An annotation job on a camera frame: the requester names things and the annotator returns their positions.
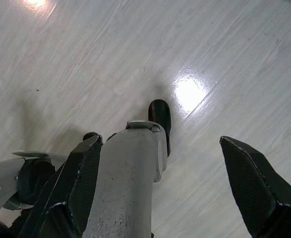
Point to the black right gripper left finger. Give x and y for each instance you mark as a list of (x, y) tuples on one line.
[(68, 193)]

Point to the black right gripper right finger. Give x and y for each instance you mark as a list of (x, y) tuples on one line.
[(256, 193)]

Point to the black robot left foot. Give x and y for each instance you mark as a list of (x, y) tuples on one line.
[(89, 136)]

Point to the black robot foot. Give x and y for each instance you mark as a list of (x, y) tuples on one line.
[(160, 114), (89, 136)]

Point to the grey robot left leg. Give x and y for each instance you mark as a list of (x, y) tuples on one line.
[(1, 178)]

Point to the black robot right foot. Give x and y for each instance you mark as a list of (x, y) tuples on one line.
[(160, 114)]

